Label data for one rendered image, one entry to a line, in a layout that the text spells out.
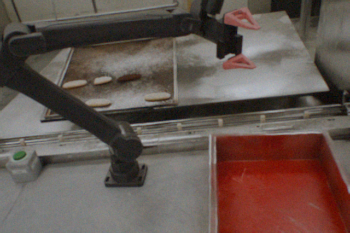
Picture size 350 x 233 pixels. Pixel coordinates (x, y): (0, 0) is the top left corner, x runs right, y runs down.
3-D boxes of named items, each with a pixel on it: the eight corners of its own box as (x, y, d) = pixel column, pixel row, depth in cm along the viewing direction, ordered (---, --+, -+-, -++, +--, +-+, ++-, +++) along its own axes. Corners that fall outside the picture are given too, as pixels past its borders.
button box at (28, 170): (16, 191, 107) (2, 165, 101) (25, 174, 114) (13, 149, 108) (40, 189, 106) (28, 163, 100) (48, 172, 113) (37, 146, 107)
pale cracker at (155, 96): (143, 101, 123) (143, 99, 122) (144, 94, 126) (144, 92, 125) (169, 99, 122) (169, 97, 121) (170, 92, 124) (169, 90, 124)
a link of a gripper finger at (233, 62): (263, 70, 81) (235, 57, 88) (266, 44, 77) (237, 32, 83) (243, 80, 78) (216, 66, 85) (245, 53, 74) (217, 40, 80)
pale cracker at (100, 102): (83, 106, 125) (83, 104, 124) (87, 100, 128) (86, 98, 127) (109, 106, 123) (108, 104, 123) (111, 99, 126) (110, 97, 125)
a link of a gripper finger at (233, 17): (266, 44, 77) (237, 33, 83) (270, 14, 73) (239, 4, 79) (245, 54, 74) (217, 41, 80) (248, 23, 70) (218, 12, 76)
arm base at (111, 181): (104, 187, 98) (143, 187, 96) (97, 167, 94) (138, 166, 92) (111, 167, 106) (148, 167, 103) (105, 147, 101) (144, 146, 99)
